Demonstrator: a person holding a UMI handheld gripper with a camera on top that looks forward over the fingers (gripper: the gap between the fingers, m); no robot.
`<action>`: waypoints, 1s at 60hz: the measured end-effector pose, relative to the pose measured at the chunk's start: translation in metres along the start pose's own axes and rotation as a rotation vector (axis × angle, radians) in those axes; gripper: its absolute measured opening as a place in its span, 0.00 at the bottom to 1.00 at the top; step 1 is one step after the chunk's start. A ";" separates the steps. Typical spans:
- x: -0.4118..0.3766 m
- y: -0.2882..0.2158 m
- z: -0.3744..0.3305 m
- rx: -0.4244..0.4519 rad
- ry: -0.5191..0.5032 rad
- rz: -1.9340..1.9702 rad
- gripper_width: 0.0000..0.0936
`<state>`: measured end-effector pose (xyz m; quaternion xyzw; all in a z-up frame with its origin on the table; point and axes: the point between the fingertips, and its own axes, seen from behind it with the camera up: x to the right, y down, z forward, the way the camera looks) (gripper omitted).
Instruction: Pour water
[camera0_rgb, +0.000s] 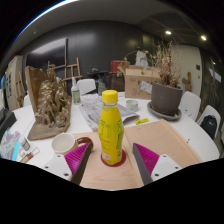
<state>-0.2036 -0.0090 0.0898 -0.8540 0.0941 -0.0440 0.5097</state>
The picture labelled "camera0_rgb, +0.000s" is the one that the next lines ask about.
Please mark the yellow drink bottle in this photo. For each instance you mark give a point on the yellow drink bottle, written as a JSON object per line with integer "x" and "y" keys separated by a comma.
{"x": 111, "y": 133}

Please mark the black wall screen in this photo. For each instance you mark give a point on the black wall screen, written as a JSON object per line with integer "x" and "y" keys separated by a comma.
{"x": 46, "y": 53}

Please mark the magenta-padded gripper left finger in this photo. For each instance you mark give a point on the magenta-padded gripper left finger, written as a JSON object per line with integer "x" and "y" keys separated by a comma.
{"x": 79, "y": 160}

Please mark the newspaper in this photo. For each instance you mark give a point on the newspaper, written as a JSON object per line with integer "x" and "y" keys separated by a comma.
{"x": 91, "y": 111}

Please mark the white spray bottle green label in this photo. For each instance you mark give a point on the white spray bottle green label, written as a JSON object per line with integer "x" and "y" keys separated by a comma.
{"x": 76, "y": 95}

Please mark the purple and teal print sheet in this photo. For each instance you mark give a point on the purple and teal print sheet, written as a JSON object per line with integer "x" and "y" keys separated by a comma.
{"x": 9, "y": 146}

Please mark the golden sculpture on brown base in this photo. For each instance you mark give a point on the golden sculpture on brown base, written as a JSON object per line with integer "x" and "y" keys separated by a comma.
{"x": 51, "y": 103}

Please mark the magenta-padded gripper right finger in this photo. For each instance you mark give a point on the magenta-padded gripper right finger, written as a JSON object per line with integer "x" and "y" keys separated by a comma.
{"x": 147, "y": 160}

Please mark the wooden figure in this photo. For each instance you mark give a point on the wooden figure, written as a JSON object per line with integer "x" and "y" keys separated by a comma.
{"x": 187, "y": 81}

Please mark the cardboard box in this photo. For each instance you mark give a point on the cardboard box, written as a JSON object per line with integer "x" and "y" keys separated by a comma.
{"x": 136, "y": 83}

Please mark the wooden easel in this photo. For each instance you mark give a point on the wooden easel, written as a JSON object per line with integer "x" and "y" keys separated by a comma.
{"x": 20, "y": 90}
{"x": 71, "y": 70}

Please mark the long ceiling light strip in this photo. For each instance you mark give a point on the long ceiling light strip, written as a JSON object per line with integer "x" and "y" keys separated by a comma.
{"x": 33, "y": 21}

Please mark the white cabinet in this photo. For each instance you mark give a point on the white cabinet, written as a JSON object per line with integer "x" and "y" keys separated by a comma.
{"x": 13, "y": 80}

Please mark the small yellow object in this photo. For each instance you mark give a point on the small yellow object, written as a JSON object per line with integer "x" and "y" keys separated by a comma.
{"x": 141, "y": 121}

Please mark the clear tube with red end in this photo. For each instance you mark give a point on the clear tube with red end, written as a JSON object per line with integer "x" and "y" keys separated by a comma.
{"x": 30, "y": 155}

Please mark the white chairs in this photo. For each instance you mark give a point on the white chairs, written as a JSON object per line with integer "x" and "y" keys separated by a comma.
{"x": 190, "y": 105}

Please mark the ceiling spot lights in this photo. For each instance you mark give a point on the ceiling spot lights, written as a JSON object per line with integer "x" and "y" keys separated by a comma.
{"x": 168, "y": 32}

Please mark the dark grey foam block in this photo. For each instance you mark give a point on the dark grey foam block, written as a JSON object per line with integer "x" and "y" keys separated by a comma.
{"x": 6, "y": 123}

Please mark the black backpack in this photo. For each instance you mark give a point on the black backpack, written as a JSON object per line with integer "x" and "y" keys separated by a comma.
{"x": 208, "y": 126}

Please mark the red box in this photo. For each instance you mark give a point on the red box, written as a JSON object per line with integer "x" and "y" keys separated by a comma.
{"x": 118, "y": 66}

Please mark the clear glass bottle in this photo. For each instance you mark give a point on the clear glass bottle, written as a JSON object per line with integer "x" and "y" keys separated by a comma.
{"x": 101, "y": 87}

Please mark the small glass jar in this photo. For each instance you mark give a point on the small glass jar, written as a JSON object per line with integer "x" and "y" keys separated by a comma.
{"x": 132, "y": 106}

